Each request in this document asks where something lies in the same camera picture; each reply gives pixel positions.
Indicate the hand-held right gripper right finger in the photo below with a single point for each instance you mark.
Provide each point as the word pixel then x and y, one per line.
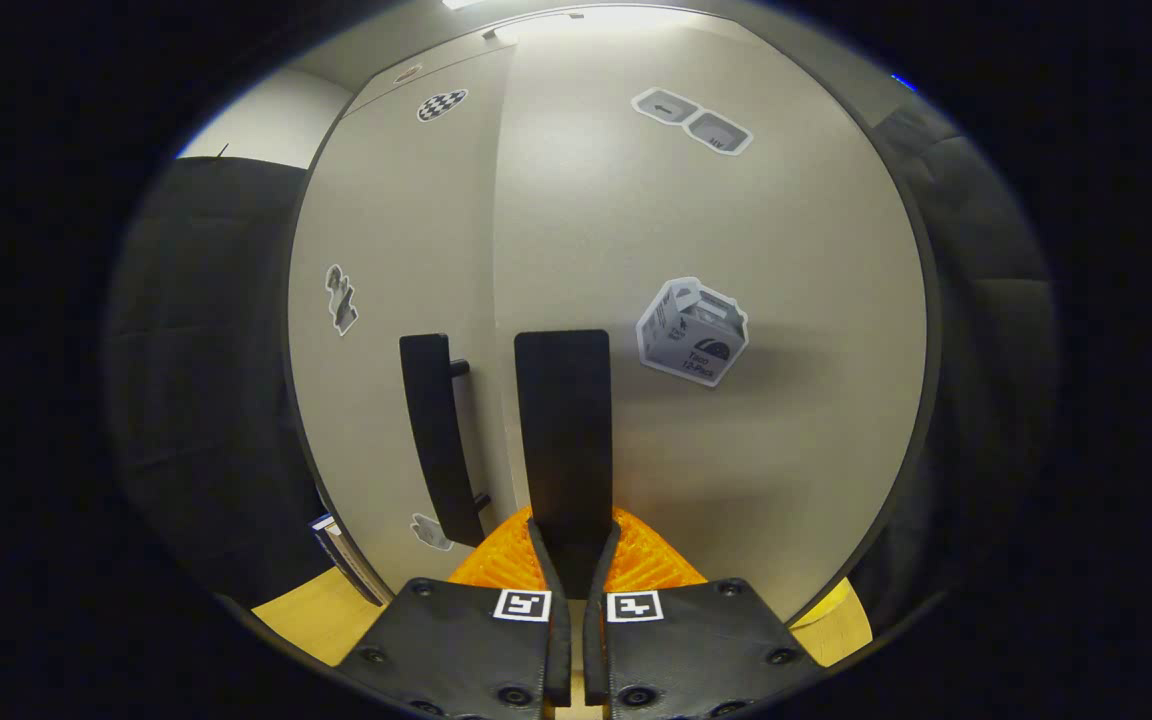
pixel 594 650

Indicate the grey double-door shoe cabinet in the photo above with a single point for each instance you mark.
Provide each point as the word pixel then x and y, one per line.
pixel 932 300

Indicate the grey shoe cabinet door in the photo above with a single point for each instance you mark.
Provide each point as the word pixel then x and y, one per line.
pixel 786 250
pixel 386 220

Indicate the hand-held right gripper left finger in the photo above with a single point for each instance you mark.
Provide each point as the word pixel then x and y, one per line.
pixel 558 650

